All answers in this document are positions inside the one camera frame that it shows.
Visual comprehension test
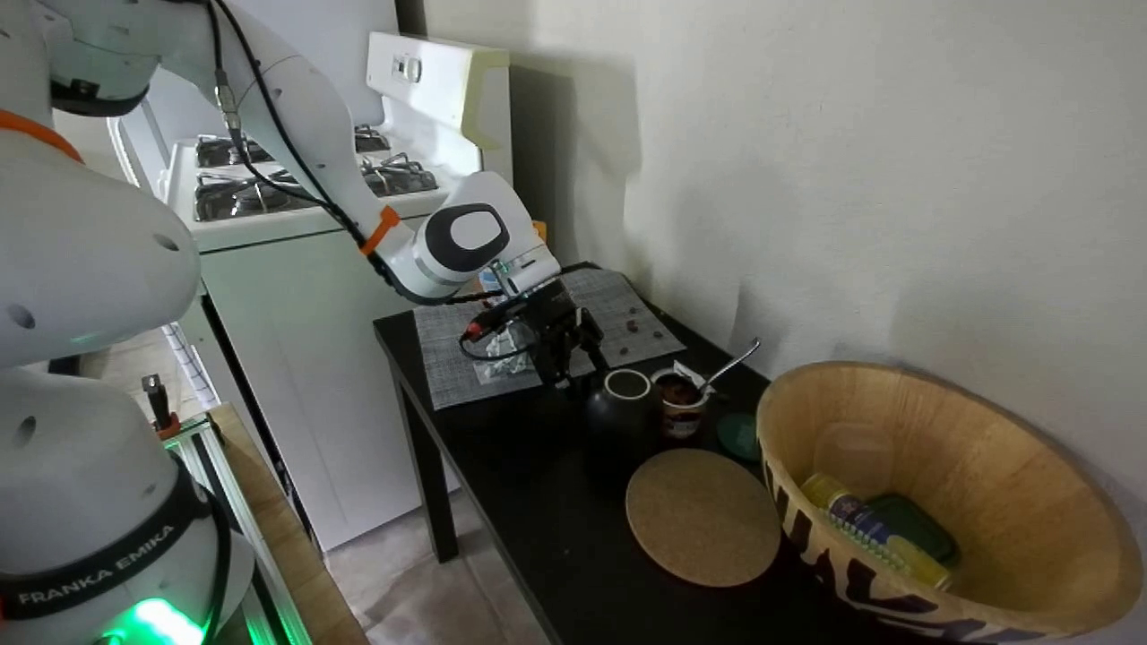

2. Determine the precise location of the round cork coaster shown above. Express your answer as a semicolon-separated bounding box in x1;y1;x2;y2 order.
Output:
622;449;783;587

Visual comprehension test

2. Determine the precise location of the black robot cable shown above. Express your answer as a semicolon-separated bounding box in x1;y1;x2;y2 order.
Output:
201;0;605;362

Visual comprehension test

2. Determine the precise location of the white stove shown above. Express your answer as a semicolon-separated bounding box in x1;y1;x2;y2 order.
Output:
110;31;511;552

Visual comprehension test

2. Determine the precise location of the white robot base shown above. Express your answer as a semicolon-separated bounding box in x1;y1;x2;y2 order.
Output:
0;0;257;645

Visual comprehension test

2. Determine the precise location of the yellow green box in bowl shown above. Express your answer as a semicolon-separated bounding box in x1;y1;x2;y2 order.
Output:
804;473;958;590

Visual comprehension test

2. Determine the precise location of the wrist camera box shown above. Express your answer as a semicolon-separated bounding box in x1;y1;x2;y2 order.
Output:
498;256;559;297

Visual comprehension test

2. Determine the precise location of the black table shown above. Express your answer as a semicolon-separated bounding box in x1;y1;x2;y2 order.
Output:
374;311;935;645

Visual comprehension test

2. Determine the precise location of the grey checkered place mat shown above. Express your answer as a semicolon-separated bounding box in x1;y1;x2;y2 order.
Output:
410;265;687;415

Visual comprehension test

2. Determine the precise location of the white spoon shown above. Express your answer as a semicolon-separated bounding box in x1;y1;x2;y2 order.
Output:
671;332;768;392

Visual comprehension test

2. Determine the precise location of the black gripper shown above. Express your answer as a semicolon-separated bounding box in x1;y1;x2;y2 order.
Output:
511;282;608;392

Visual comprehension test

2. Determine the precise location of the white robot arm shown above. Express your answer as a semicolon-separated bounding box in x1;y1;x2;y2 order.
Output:
32;0;608;382

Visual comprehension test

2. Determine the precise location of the black mug white rim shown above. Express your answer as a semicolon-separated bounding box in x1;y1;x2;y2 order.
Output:
585;369;655;464

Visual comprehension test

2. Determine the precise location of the large wooden bowl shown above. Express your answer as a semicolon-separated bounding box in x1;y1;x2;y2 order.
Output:
755;362;1142;645

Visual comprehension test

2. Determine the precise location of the small patterned cup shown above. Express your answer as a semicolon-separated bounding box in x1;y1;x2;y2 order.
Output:
652;369;705;440

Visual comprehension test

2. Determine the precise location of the green round object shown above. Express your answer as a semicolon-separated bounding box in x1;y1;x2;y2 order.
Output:
716;411;760;464

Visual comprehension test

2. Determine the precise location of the white checkered cloth bundle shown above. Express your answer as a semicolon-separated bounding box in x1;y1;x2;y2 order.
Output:
473;325;535;382

